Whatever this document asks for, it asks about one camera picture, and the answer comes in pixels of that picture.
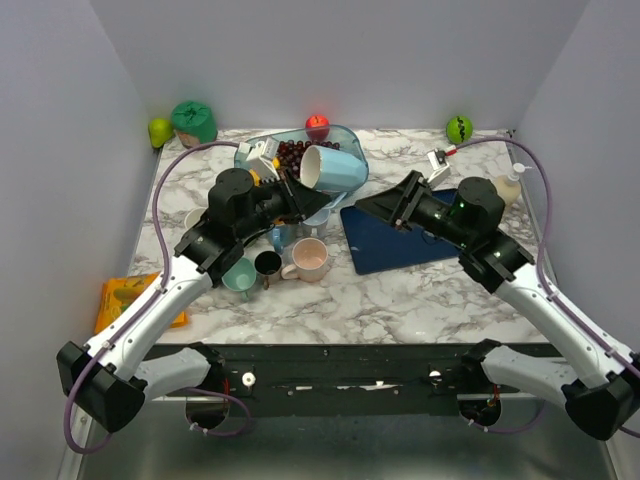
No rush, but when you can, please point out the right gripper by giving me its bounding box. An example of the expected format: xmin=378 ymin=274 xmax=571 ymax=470
xmin=355 ymin=168 xmax=474 ymax=248

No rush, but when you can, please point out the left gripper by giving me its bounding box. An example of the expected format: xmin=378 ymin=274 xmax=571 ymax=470
xmin=235 ymin=167 xmax=332 ymax=241

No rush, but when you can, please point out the grey white mug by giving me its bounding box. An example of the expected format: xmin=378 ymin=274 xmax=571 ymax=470
xmin=301 ymin=208 xmax=331 ymax=239

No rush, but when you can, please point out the light blue faceted mug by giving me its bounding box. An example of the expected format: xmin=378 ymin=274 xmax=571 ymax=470
xmin=299 ymin=145 xmax=369 ymax=209

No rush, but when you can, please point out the butterfly blue mug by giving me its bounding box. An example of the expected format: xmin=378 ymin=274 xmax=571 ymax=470
xmin=267 ymin=224 xmax=298 ymax=254

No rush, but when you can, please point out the pink mug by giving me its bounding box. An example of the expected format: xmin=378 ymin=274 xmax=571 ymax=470
xmin=281 ymin=238 xmax=329 ymax=283

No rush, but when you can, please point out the brown striped mug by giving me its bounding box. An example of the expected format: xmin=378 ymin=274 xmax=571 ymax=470
xmin=254 ymin=251 xmax=283 ymax=290

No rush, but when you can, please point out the sage green mug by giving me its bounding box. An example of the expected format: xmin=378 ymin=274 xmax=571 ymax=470
xmin=222 ymin=257 xmax=257 ymax=301

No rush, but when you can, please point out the light green mug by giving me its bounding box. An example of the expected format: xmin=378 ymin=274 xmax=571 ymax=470
xmin=184 ymin=208 xmax=206 ymax=230

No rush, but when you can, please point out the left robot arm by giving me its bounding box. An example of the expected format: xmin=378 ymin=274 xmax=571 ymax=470
xmin=56 ymin=168 xmax=330 ymax=433

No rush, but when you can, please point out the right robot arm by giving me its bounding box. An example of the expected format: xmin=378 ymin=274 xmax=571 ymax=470
xmin=355 ymin=171 xmax=639 ymax=440

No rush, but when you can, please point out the dark blue tray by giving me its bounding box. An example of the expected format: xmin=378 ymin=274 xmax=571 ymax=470
xmin=340 ymin=206 xmax=459 ymax=275

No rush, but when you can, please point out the purple grape bunch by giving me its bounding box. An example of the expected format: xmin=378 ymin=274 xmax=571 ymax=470
xmin=275 ymin=140 xmax=341 ymax=178

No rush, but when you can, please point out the clear blue fruit container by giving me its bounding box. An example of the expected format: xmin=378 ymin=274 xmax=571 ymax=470
xmin=246 ymin=125 xmax=368 ymax=164

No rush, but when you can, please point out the red apple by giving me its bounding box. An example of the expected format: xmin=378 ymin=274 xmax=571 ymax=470
xmin=305 ymin=115 xmax=330 ymax=142

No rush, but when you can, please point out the green striped ball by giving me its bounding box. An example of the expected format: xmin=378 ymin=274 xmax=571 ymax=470
xmin=446 ymin=115 xmax=473 ymax=145

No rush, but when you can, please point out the cream soap pump bottle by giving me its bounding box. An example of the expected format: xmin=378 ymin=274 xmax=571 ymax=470
xmin=493 ymin=163 xmax=528 ymax=208

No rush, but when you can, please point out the green wrapped jar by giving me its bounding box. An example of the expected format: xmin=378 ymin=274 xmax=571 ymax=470
xmin=170 ymin=101 xmax=218 ymax=149

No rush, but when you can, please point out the green pear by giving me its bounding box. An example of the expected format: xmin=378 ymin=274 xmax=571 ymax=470
xmin=148 ymin=118 xmax=174 ymax=149

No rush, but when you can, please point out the orange snack bag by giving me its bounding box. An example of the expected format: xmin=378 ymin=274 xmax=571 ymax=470
xmin=94 ymin=272 xmax=159 ymax=334

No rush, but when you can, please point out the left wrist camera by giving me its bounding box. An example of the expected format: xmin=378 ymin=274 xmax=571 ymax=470
xmin=234 ymin=137 xmax=279 ymax=180

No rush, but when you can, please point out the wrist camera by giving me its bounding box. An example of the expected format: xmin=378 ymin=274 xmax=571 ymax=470
xmin=427 ymin=147 xmax=457 ymax=190
xmin=234 ymin=137 xmax=279 ymax=180

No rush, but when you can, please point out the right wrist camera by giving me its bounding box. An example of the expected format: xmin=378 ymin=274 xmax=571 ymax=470
xmin=427 ymin=147 xmax=457 ymax=190

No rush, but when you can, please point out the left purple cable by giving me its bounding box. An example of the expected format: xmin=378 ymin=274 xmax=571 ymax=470
xmin=64 ymin=141 xmax=241 ymax=455

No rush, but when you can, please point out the purple cable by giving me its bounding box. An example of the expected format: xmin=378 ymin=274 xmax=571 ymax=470
xmin=447 ymin=137 xmax=640 ymax=441
xmin=64 ymin=141 xmax=241 ymax=455

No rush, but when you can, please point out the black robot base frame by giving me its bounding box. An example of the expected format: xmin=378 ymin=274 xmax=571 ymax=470
xmin=144 ymin=339 xmax=566 ymax=419

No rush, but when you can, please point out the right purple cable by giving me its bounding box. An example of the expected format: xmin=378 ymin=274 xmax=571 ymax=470
xmin=447 ymin=137 xmax=640 ymax=441

